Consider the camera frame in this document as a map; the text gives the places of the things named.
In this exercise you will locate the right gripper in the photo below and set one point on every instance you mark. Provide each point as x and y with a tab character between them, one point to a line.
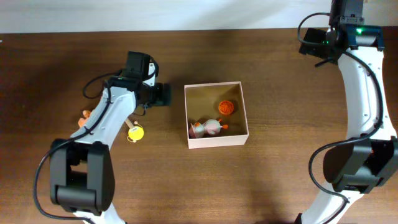
310	42

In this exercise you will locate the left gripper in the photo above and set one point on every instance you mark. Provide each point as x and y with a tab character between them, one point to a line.
161	98

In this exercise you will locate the yellow rattle drum toy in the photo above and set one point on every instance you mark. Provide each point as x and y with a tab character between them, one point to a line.
135	132

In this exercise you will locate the white pink duck toy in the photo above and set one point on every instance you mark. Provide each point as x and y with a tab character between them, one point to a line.
211	127

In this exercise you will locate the orange round plastic toy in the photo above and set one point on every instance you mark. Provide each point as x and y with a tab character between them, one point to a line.
226	107

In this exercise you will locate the yellow plush duck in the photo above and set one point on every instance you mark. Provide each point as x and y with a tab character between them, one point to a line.
86	114

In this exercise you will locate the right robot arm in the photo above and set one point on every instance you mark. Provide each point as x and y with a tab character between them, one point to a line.
367	157

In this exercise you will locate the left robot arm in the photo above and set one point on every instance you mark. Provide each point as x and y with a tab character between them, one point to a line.
81	171

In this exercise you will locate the white cardboard box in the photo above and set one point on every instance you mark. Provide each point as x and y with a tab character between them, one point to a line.
202	103

